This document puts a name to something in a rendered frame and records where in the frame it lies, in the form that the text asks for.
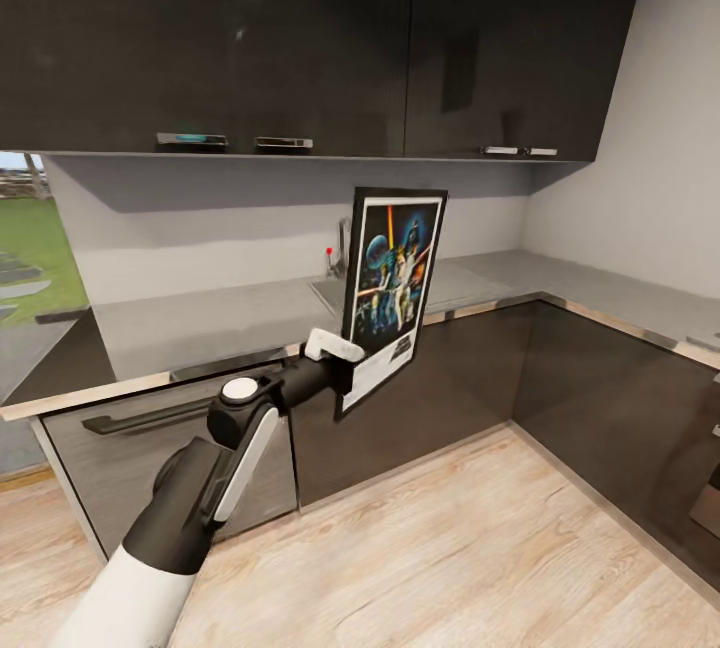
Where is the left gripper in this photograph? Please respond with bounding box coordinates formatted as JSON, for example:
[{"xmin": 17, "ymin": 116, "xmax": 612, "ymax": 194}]
[{"xmin": 284, "ymin": 344, "xmax": 354, "ymax": 401}]

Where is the poster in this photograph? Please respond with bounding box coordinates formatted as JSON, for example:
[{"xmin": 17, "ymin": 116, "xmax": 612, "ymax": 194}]
[{"xmin": 333, "ymin": 186, "xmax": 448, "ymax": 424}]

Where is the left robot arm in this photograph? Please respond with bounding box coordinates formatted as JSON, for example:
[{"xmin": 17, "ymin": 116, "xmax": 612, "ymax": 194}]
[{"xmin": 47, "ymin": 328, "xmax": 365, "ymax": 648}]

